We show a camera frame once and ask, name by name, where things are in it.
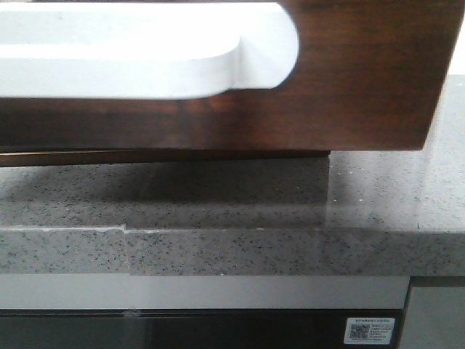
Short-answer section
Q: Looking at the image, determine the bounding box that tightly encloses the wooden drawer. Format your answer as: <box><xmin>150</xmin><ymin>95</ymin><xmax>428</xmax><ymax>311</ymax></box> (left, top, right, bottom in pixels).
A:
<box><xmin>1</xmin><ymin>1</ymin><xmax>464</xmax><ymax>154</ymax></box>

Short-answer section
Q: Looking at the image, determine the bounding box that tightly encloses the pale curtain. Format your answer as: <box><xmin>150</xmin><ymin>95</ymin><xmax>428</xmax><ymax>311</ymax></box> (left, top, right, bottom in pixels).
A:
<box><xmin>448</xmin><ymin>15</ymin><xmax>465</xmax><ymax>76</ymax></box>

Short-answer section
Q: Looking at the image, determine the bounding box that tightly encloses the black appliance under counter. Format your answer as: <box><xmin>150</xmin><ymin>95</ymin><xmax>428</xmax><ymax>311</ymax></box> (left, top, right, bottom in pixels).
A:
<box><xmin>1</xmin><ymin>309</ymin><xmax>404</xmax><ymax>348</ymax></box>

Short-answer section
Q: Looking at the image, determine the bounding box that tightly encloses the grey cabinet panel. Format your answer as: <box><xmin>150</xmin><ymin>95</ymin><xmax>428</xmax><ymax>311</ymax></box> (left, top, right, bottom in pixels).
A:
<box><xmin>399</xmin><ymin>276</ymin><xmax>464</xmax><ymax>348</ymax></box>

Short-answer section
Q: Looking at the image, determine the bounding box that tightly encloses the white QR code sticker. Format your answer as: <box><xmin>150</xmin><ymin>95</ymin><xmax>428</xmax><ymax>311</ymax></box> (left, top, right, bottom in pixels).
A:
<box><xmin>344</xmin><ymin>317</ymin><xmax>396</xmax><ymax>345</ymax></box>

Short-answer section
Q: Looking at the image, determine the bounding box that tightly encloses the white drawer handle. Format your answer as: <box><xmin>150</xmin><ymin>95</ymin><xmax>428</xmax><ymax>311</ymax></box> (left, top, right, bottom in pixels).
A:
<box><xmin>1</xmin><ymin>2</ymin><xmax>299</xmax><ymax>100</ymax></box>

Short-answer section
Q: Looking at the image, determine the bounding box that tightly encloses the dark wooden drawer cabinet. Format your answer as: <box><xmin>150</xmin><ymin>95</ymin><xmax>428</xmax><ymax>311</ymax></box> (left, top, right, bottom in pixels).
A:
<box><xmin>1</xmin><ymin>149</ymin><xmax>331</xmax><ymax>167</ymax></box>

